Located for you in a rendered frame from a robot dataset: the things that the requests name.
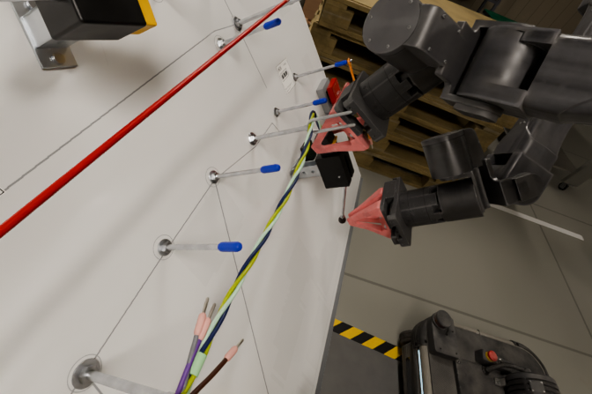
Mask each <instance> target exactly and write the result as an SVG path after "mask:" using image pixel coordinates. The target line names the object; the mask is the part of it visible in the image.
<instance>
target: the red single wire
mask: <svg viewBox="0 0 592 394"><path fill-rule="evenodd" d="M289 1H290V0H283V1H282V2H281V3H279V4H278V5H277V6H275V7H274V8H273V9H272V10H270V11H269V12H268V13H266V14H265V15H264V16H263V17H261V18H260V19H259V20H257V21H256V22H255V23H254V24H253V25H252V26H250V27H249V28H248V29H247V30H245V31H244V32H243V33H241V34H240V35H239V36H238V37H236V38H235V39H234V40H233V41H231V42H230V43H228V44H227V45H226V46H225V47H223V48H222V49H221V50H220V51H219V52H218V53H217V54H215V55H214V56H213V57H211V58H210V59H209V60H208V61H206V62H205V63H203V64H202V65H201V66H200V67H198V68H197V69H196V70H195V71H193V72H192V73H191V74H189V75H188V76H187V77H186V78H185V79H183V80H182V81H181V82H180V83H179V84H178V85H176V86H175V87H173V88H172V89H171V90H170V91H168V92H167V93H166V94H164V95H163V96H162V97H161V98H159V99H158V100H157V101H155V102H154V103H153V104H152V105H150V106H149V107H148V108H147V109H146V110H145V111H143V112H142V113H141V114H140V115H138V116H137V117H136V118H134V119H133V120H132V121H131V122H129V123H128V124H127V125H125V126H124V127H123V128H121V129H120V130H119V131H117V132H116V133H115V134H114V135H113V136H112V137H111V138H109V139H108V140H107V141H106V142H104V143H103V144H102V145H100V146H99V147H98V148H97V149H95V150H94V151H93V152H91V153H90V154H89V155H87V156H86V157H85V158H84V159H82V160H81V161H80V162H79V163H78V164H77V165H76V166H74V167H73V168H72V169H70V170H69V171H68V172H66V173H65V174H64V175H62V176H61V177H60V178H59V179H57V180H56V181H55V182H53V183H52V184H51V185H50V186H48V187H47V188H46V189H45V190H43V191H42V192H41V193H40V194H39V195H38V196H36V197H35V198H34V199H32V200H31V201H30V202H29V203H27V204H26V205H25V206H23V207H22V208H21V209H20V210H18V211H17V212H16V213H14V214H13V215H12V216H10V217H9V218H8V219H7V220H6V221H5V222H4V223H2V224H1V225H0V239H1V238H2V237H4V236H5V235H6V234H8V233H9V232H10V231H11V230H12V229H13V228H14V227H15V226H16V225H18V224H19V223H20V222H21V221H22V220H24V219H25V218H26V217H28V216H29V215H30V214H31V213H32V212H34V211H35V210H36V209H37V208H39V207H40V206H41V205H42V204H44V203H45V202H46V201H47V200H49V199H50V198H51V197H52V196H54V194H55V193H56V192H57V191H59V190H60V189H61V188H63V187H64V186H65V185H66V184H67V183H69V182H70V181H71V180H72V179H74V178H75V177H76V176H77V175H79V174H80V173H81V172H82V171H84V170H85V169H86V168H87V167H89V166H90V165H91V164H92V163H93V162H94V161H96V159H98V158H99V157H100V156H101V155H102V154H104V153H105V152H106V151H107V150H109V149H110V148H111V147H112V146H114V145H115V144H116V143H117V142H119V141H120V140H121V139H122V138H124V137H125V136H126V135H127V134H129V133H130V132H131V131H132V130H134V129H135V128H136V127H137V126H138V125H139V124H140V123H141V122H142V121H144V120H145V119H146V118H147V117H149V116H150V115H151V114H152V113H154V112H155V111H156V110H157V109H158V108H160V107H161V106H162V105H164V104H165V103H166V102H167V101H168V100H170V99H171V98H172V97H173V96H175V95H176V94H177V93H178V92H179V91H180V90H181V89H182V88H184V87H185V86H186V85H187V84H189V83H190V82H191V81H192V80H193V79H195V78H196V77H197V76H199V75H200V74H201V73H202V72H203V71H205V70H206V69H207V68H208V67H210V66H211V65H212V64H213V63H215V62H216V61H217V60H218V59H219V58H220V57H221V56H222V55H224V54H225V53H226V52H227V51H228V50H230V49H231V48H232V47H234V46H235V45H236V44H237V43H238V42H240V41H241V40H242V39H243V38H245V37H246V36H247V35H248V34H249V33H251V32H252V31H253V30H255V29H256V28H257V27H258V26H259V25H261V24H262V22H263V21H265V20H266V19H267V18H269V17H270V16H271V15H272V14H273V13H275V12H276V11H277V10H278V9H280V8H281V7H282V6H283V5H285V4H287V3H288V2H289Z"/></svg>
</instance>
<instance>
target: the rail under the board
mask: <svg viewBox="0 0 592 394"><path fill-rule="evenodd" d="M362 182H363V178H361V177H360V181H359V188H358V193H357V197H356V202H355V205H354V209H356V208H357V207H358V203H359V195H360V191H361V187H362ZM352 230H353V226H350V231H349V234H348V239H347V243H346V248H345V252H344V260H343V263H342V268H341V272H340V277H339V280H338V285H337V293H336V297H335V301H334V306H333V309H332V314H331V318H330V323H329V330H328V335H327V339H326V343H325V347H324V352H323V356H322V364H321V368H320V372H319V376H318V381H317V385H316V389H315V394H320V392H321V387H322V379H323V375H324V370H325V366H326V361H327V357H328V352H329V344H330V340H331V335H332V331H333V326H334V322H335V318H336V313H337V305H338V301H339V296H340V292H341V287H342V283H343V278H344V270H345V266H346V261H347V257H348V252H349V248H350V243H351V238H352Z"/></svg>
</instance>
